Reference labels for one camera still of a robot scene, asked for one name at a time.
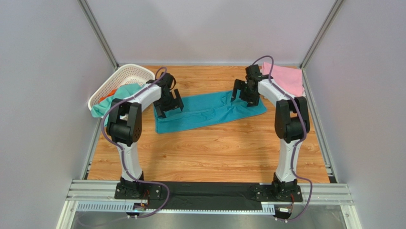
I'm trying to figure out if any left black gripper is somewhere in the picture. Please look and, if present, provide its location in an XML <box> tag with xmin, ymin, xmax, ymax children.
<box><xmin>154</xmin><ymin>89</ymin><xmax>184</xmax><ymax>118</ymax></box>

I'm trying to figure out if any purple cable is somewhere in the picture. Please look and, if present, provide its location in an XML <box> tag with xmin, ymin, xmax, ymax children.
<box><xmin>251</xmin><ymin>55</ymin><xmax>313</xmax><ymax>222</ymax></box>
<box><xmin>101</xmin><ymin>66</ymin><xmax>170</xmax><ymax>219</ymax></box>

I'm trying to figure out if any white plastic laundry basket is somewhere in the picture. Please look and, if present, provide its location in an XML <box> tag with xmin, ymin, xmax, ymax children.
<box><xmin>88</xmin><ymin>63</ymin><xmax>155</xmax><ymax>111</ymax></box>

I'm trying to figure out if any teal t shirt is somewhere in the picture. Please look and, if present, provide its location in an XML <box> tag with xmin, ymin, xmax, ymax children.
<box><xmin>154</xmin><ymin>91</ymin><xmax>267</xmax><ymax>134</ymax></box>

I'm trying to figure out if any orange garment in basket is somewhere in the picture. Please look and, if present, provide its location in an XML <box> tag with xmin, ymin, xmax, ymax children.
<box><xmin>99</xmin><ymin>89</ymin><xmax>117</xmax><ymax>103</ymax></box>

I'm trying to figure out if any light mint t shirt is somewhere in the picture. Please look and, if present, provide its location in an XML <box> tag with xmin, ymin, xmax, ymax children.
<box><xmin>91</xmin><ymin>83</ymin><xmax>145</xmax><ymax>118</ymax></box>

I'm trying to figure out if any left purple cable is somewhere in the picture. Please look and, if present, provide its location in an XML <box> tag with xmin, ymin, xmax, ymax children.
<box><xmin>101</xmin><ymin>66</ymin><xmax>170</xmax><ymax>219</ymax></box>

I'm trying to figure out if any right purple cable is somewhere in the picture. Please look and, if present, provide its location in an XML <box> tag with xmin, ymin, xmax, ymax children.
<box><xmin>251</xmin><ymin>55</ymin><xmax>313</xmax><ymax>222</ymax></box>

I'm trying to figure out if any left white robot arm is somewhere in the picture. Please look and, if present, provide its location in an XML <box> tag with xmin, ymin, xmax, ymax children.
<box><xmin>105</xmin><ymin>72</ymin><xmax>184</xmax><ymax>192</ymax></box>

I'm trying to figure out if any folded pink t shirt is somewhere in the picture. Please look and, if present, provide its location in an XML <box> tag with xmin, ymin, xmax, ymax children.
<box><xmin>262</xmin><ymin>62</ymin><xmax>305</xmax><ymax>97</ymax></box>

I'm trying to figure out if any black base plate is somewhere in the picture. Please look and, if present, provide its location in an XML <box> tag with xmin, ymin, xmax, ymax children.
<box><xmin>114</xmin><ymin>182</ymin><xmax>303</xmax><ymax>210</ymax></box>

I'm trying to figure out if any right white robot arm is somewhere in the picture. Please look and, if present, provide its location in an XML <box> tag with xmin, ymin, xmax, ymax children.
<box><xmin>231</xmin><ymin>64</ymin><xmax>310</xmax><ymax>192</ymax></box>

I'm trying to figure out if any aluminium frame rail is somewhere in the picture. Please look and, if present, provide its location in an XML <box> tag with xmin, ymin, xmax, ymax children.
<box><xmin>57</xmin><ymin>180</ymin><xmax>361</xmax><ymax>229</ymax></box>

